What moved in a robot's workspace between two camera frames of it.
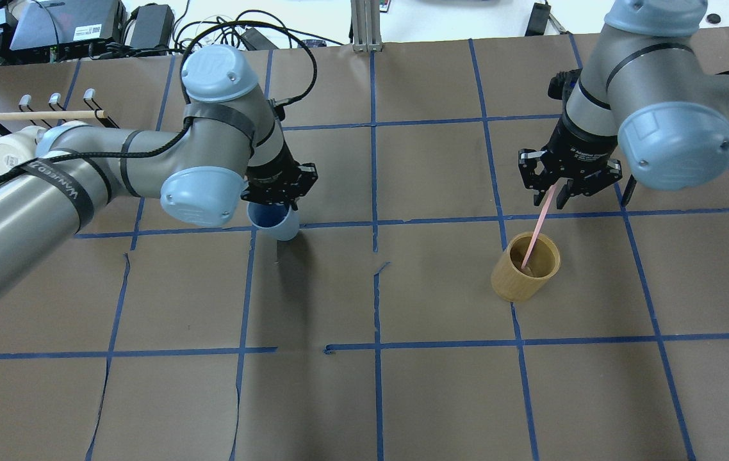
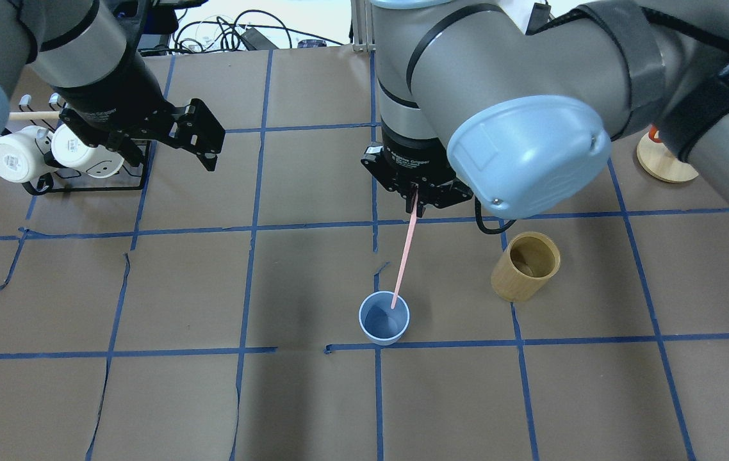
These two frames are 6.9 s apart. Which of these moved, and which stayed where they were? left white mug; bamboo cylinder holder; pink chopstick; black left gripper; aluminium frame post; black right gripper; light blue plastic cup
Moved: light blue plastic cup; pink chopstick; black left gripper; black right gripper
Stayed: aluminium frame post; bamboo cylinder holder; left white mug
